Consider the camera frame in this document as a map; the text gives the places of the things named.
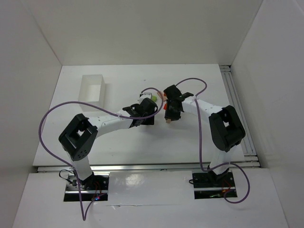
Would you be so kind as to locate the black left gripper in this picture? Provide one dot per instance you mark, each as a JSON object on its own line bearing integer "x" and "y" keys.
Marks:
{"x": 149, "y": 118}

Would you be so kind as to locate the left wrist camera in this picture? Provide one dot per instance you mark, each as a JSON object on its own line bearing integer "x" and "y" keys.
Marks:
{"x": 145, "y": 95}

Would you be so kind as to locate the front aluminium rail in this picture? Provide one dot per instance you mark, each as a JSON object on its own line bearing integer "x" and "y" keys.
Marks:
{"x": 150, "y": 167}

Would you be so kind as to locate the white perforated plastic box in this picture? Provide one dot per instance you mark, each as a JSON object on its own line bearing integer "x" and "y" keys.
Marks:
{"x": 92, "y": 90}

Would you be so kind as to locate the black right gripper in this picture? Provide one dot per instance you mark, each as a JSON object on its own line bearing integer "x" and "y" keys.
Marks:
{"x": 169, "y": 105}

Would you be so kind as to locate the green cube block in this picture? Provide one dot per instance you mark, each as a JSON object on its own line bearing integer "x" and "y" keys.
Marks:
{"x": 154, "y": 97}

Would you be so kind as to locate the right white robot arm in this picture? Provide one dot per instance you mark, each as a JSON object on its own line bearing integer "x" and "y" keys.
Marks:
{"x": 226, "y": 128}

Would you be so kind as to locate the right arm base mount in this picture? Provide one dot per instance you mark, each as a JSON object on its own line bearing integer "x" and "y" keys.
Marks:
{"x": 206, "y": 188}

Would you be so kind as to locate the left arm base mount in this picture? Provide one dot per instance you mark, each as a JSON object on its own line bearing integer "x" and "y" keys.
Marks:
{"x": 93, "y": 189}

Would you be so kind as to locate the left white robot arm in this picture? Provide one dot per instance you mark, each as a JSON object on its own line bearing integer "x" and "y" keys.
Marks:
{"x": 78, "y": 137}

